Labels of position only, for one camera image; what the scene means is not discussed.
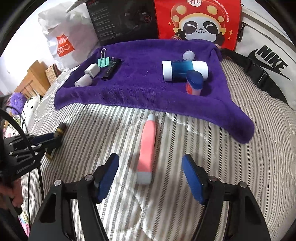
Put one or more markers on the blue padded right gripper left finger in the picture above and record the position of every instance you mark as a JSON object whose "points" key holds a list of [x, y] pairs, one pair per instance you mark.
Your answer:
{"points": [[104, 176]]}

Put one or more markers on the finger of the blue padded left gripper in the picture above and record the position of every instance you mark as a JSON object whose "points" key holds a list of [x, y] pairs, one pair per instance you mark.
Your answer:
{"points": [[35, 140], [49, 146]]}

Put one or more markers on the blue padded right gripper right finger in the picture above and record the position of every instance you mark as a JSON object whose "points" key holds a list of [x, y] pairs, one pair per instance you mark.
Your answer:
{"points": [[197, 179]]}

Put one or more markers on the pink white tube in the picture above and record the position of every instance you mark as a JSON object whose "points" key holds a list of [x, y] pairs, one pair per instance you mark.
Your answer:
{"points": [[146, 154]]}

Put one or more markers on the white round plug adapter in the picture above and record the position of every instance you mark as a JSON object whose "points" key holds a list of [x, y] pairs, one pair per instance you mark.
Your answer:
{"points": [[84, 81]]}

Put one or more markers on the white square charger plug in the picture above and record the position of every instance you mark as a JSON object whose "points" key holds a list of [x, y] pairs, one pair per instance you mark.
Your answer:
{"points": [[92, 70]]}

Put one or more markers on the green binder clip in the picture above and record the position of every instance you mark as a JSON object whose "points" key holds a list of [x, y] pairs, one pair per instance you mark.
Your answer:
{"points": [[103, 61]]}

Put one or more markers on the black lighter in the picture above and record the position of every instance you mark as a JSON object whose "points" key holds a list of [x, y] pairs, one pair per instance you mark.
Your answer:
{"points": [[111, 69]]}

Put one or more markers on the blue white cylinder bottle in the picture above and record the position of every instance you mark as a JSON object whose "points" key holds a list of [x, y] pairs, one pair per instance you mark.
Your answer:
{"points": [[177, 70]]}

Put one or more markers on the small white night light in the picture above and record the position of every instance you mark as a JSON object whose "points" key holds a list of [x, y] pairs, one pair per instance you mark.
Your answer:
{"points": [[188, 55]]}

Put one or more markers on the black gold lipstick box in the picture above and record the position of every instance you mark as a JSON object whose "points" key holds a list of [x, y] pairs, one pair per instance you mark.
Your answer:
{"points": [[59, 133]]}

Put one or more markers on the person's left hand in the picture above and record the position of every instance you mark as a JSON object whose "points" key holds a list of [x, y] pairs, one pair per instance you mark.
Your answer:
{"points": [[14, 192]]}

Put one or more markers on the purple plush toy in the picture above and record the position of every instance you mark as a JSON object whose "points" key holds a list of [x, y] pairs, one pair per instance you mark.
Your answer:
{"points": [[17, 101]]}

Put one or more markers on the wooden furniture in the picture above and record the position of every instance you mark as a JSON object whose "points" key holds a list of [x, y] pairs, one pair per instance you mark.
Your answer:
{"points": [[35, 82]]}

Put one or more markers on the patterned brown box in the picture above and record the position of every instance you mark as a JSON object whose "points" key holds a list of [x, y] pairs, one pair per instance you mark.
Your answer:
{"points": [[52, 73]]}

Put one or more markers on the purple towel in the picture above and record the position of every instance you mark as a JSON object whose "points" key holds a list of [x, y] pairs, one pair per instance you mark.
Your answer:
{"points": [[139, 83]]}

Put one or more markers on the white Miniso plastic bag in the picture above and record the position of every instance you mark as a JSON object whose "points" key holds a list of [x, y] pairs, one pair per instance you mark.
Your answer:
{"points": [[70, 35]]}

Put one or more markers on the black headset box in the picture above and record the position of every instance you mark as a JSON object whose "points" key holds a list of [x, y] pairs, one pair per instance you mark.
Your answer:
{"points": [[121, 20]]}

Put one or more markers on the white Nike waist bag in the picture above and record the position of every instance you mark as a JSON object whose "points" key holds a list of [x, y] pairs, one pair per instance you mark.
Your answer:
{"points": [[265, 52]]}

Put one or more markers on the red panda paper bag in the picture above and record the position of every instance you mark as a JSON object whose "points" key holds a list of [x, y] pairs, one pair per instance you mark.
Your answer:
{"points": [[216, 21]]}

